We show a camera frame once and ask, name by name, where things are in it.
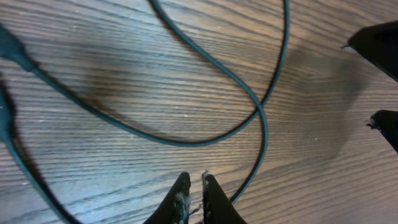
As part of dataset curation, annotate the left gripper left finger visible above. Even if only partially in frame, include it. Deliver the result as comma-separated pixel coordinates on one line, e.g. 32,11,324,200
144,172,191,224

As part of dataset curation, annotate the black usb cable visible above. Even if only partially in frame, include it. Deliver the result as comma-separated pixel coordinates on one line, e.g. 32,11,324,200
0,0,292,224

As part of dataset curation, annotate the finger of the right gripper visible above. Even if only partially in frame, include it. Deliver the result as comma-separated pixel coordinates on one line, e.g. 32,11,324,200
367,110,398,152
341,21,397,82

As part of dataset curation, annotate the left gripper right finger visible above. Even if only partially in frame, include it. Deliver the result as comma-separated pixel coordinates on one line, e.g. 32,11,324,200
202,171,246,224

